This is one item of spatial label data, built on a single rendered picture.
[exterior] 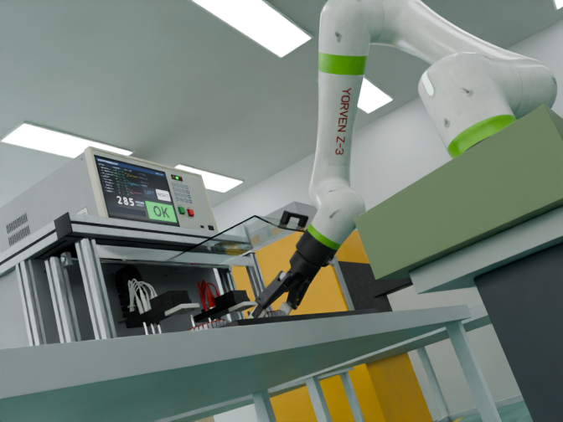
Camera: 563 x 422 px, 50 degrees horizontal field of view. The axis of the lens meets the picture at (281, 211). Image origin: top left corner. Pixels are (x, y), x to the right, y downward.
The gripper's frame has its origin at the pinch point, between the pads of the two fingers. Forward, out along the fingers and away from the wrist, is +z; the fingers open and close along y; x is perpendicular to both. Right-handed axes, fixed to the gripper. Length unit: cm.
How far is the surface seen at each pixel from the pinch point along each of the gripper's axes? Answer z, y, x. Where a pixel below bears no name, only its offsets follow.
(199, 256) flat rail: -2.3, -6.5, 23.1
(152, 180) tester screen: -11.0, -13.1, 44.5
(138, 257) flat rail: -1.7, -29.3, 21.6
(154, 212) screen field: -6.1, -15.7, 36.1
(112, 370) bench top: -17, -78, -24
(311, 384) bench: 68, 136, 24
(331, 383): 143, 321, 70
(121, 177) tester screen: -10, -25, 43
